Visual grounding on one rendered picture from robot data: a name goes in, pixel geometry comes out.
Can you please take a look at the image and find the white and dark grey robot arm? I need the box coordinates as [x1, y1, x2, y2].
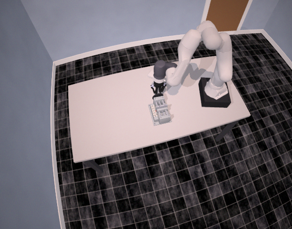
[147, 21, 232, 100]

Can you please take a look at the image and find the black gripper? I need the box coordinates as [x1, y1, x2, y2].
[151, 81, 167, 94]

